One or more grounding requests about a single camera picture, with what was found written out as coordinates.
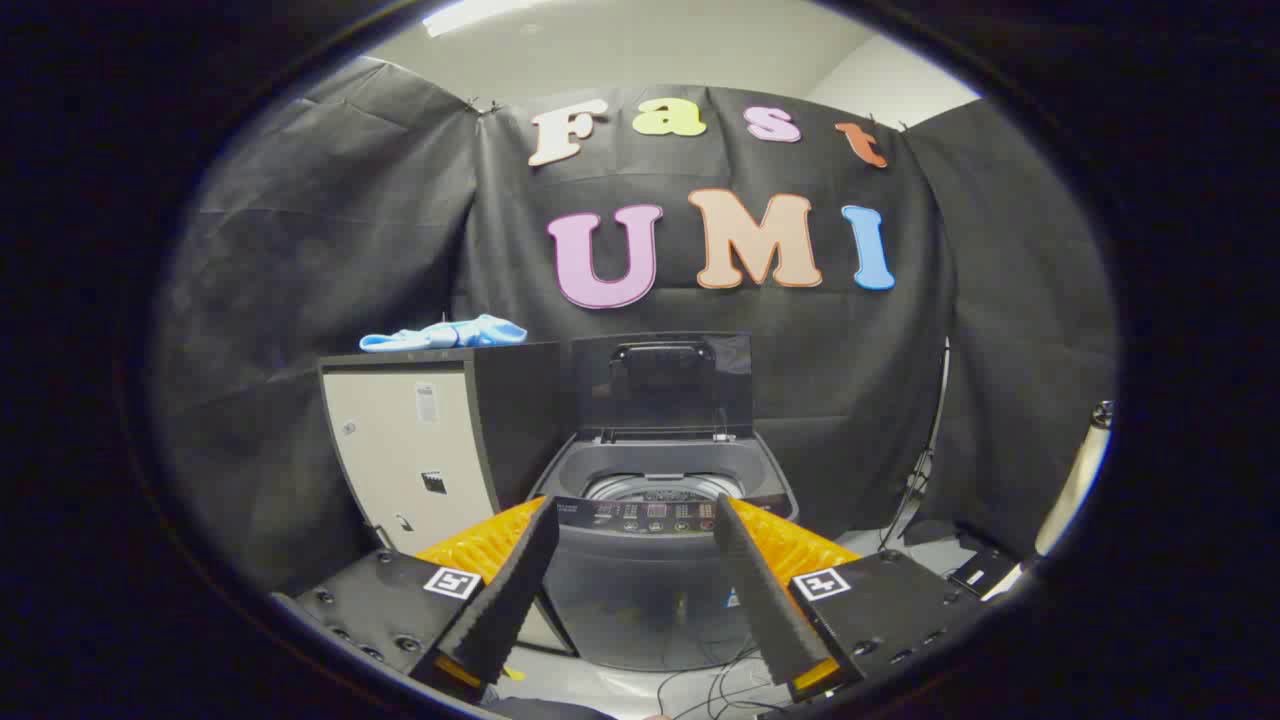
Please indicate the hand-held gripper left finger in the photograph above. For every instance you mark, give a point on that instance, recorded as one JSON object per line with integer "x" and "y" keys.
{"x": 510, "y": 590}

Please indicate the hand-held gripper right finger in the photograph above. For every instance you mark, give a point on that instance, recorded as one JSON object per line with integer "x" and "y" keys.
{"x": 765, "y": 600}

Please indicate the grey top-load washing machine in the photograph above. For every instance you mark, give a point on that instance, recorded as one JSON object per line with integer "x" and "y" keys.
{"x": 640, "y": 590}

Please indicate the light blue shirt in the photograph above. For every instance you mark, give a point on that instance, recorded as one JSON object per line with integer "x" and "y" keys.
{"x": 460, "y": 333}

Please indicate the thin metal stand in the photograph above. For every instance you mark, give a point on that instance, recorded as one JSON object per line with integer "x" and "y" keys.
{"x": 925, "y": 460}

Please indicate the black box with white label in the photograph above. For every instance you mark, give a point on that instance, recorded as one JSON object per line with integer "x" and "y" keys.
{"x": 985, "y": 572}

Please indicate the black backdrop cloth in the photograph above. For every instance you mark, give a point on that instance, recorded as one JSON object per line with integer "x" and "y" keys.
{"x": 840, "y": 380}

